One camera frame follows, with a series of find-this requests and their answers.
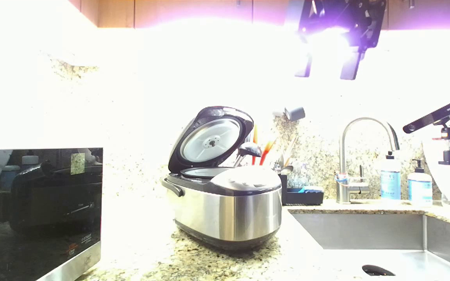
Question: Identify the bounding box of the blue label soap bottle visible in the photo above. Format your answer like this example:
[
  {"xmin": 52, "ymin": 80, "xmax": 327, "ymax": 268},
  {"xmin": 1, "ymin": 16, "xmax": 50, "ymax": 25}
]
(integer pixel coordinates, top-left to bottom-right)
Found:
[
  {"xmin": 407, "ymin": 158, "xmax": 434, "ymax": 206},
  {"xmin": 380, "ymin": 151, "xmax": 402, "ymax": 202}
]

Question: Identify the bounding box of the silver rice cooker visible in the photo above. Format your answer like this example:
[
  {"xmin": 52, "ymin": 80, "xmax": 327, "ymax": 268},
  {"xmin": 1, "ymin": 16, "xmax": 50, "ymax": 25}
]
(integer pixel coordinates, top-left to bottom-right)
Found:
[{"xmin": 161, "ymin": 105, "xmax": 283, "ymax": 251}]

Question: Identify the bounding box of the camera on mount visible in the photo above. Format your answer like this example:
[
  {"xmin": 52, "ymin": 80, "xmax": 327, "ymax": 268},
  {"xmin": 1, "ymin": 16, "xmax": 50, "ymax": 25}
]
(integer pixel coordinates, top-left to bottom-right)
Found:
[{"xmin": 402, "ymin": 92, "xmax": 450, "ymax": 166}]

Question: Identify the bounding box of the red spatula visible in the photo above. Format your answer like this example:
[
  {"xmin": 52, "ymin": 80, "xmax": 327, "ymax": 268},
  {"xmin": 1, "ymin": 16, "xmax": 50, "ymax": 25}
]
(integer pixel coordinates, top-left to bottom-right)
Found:
[
  {"xmin": 251, "ymin": 125, "xmax": 258, "ymax": 165},
  {"xmin": 259, "ymin": 139, "xmax": 277, "ymax": 166}
]

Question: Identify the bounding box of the grey cylinder handle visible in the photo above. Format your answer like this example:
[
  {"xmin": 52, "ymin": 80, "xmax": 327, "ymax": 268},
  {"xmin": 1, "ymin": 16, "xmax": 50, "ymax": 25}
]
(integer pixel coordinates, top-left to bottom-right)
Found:
[{"xmin": 284, "ymin": 107, "xmax": 306, "ymax": 122}]

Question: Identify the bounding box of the steel sink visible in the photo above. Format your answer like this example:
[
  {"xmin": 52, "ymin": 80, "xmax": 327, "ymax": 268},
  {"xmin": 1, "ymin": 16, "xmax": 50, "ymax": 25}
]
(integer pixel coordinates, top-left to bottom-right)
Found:
[{"xmin": 289, "ymin": 210, "xmax": 450, "ymax": 281}]

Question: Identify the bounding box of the steel tap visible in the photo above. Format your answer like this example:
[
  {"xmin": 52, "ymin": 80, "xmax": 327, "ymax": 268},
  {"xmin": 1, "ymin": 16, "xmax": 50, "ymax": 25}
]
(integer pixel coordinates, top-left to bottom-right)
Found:
[{"xmin": 335, "ymin": 117, "xmax": 401, "ymax": 205}]

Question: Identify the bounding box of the row of wooden cabinets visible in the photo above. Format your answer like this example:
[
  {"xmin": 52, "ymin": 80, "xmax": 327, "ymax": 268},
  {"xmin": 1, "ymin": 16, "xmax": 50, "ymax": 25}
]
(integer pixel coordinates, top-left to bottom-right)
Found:
[{"xmin": 68, "ymin": 0, "xmax": 450, "ymax": 31}]

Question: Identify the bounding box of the black cooker carry handle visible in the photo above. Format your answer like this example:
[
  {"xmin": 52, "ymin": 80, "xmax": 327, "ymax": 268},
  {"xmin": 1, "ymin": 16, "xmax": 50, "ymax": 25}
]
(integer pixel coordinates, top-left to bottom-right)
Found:
[{"xmin": 161, "ymin": 178, "xmax": 185, "ymax": 198}]

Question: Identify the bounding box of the black ladle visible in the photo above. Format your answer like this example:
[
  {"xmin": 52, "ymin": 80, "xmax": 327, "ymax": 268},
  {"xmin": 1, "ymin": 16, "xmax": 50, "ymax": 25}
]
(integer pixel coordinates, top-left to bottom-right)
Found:
[{"xmin": 234, "ymin": 141, "xmax": 263, "ymax": 167}]

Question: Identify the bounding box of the black microwave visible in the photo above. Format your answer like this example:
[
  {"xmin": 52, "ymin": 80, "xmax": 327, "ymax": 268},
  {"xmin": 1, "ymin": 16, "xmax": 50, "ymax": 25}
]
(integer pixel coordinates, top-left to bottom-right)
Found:
[{"xmin": 0, "ymin": 147, "xmax": 104, "ymax": 281}]

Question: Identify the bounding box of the microwave door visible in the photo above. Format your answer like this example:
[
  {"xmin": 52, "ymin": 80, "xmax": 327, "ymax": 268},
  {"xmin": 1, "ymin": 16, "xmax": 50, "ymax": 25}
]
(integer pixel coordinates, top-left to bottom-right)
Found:
[{"xmin": 0, "ymin": 148, "xmax": 104, "ymax": 281}]

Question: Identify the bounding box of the black utensil holder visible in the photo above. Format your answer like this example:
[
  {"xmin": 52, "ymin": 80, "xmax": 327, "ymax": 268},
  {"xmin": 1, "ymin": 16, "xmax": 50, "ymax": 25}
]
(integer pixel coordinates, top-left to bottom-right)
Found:
[{"xmin": 279, "ymin": 173, "xmax": 289, "ymax": 206}]

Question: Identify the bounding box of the bundle of kitchen utensils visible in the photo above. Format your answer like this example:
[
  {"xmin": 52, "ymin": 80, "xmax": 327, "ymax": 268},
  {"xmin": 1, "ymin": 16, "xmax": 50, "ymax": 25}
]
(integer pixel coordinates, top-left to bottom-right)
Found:
[{"xmin": 273, "ymin": 134, "xmax": 300, "ymax": 175}]

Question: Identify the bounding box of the black sponge tray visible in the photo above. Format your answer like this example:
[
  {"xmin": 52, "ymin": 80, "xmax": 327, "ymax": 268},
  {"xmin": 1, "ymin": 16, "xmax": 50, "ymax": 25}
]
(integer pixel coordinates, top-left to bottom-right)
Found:
[{"xmin": 284, "ymin": 187, "xmax": 325, "ymax": 206}]

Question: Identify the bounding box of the black rice cooker lid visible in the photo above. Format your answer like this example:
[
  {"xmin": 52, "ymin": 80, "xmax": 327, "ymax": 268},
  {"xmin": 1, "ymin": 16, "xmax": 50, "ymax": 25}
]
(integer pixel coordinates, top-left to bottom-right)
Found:
[{"xmin": 168, "ymin": 105, "xmax": 255, "ymax": 174}]

